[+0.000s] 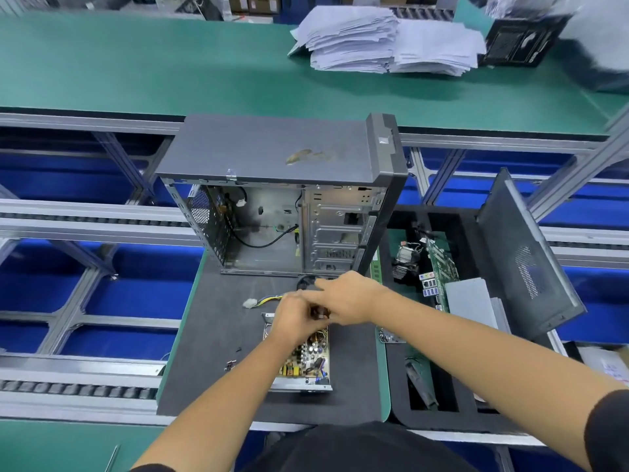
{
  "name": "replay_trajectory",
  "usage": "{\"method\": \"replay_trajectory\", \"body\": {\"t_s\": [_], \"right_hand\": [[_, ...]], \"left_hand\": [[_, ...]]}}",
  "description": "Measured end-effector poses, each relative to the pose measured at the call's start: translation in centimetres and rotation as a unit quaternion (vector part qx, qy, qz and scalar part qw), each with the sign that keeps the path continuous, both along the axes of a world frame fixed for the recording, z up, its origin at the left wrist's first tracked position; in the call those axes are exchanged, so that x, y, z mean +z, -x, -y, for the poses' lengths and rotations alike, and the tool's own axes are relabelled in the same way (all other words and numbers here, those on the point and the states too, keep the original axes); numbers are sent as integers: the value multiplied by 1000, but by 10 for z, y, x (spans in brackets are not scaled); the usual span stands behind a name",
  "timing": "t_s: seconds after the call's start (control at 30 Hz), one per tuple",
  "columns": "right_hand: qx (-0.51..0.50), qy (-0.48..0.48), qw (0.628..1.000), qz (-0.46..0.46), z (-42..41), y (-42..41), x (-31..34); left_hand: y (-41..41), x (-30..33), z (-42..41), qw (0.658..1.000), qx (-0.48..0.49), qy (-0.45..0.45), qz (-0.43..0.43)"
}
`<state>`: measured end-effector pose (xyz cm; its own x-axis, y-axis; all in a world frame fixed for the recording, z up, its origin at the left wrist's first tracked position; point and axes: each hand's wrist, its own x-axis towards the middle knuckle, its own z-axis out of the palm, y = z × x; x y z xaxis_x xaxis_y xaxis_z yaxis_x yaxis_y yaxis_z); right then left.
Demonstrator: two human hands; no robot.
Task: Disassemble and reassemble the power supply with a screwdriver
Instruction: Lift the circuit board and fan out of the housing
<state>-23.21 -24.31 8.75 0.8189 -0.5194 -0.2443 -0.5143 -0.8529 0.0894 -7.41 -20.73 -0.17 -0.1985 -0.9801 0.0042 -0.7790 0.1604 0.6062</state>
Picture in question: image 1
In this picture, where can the person's left hand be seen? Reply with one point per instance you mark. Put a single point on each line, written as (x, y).
(295, 319)

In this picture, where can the person's right hand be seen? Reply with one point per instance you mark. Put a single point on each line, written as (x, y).
(344, 295)

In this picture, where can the black cooling fan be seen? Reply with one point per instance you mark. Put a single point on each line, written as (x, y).
(306, 283)

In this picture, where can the power supply circuit board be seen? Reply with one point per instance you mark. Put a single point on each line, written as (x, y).
(305, 361)

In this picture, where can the small pile of screws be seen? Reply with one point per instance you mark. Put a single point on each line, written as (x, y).
(230, 364)

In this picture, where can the person's left forearm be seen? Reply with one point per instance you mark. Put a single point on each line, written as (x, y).
(221, 408)

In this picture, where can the person's right forearm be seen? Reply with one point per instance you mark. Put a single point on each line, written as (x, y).
(491, 364)

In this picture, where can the person's black trousers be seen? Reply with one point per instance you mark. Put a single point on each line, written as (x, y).
(364, 449)

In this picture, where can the person's black shirt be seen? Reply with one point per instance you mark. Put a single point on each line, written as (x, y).
(609, 432)

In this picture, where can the processor cooler with fan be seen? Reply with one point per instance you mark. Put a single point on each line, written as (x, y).
(408, 258)

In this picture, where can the dark grey foam mat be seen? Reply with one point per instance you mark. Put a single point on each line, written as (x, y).
(206, 329)

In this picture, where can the green motherboard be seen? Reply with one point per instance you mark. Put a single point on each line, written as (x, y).
(440, 265)

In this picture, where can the silver optical drive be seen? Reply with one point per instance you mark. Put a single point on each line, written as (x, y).
(477, 302)

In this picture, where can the black foam tray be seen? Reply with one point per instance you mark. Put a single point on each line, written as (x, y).
(457, 408)

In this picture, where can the grey computer tower case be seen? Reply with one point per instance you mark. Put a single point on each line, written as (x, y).
(275, 147)

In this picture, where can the dark grey case side panel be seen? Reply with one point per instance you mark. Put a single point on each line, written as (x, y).
(526, 250)

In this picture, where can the stack of white papers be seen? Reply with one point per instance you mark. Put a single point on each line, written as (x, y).
(383, 44)

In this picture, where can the hard disk drive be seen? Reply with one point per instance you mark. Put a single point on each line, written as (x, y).
(604, 361)

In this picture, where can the black cardboard box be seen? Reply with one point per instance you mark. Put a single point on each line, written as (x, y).
(523, 41)

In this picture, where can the clear plastic bag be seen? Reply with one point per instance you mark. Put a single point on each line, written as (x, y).
(599, 34)

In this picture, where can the aluminium conveyor frame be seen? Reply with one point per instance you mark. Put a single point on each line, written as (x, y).
(98, 226)

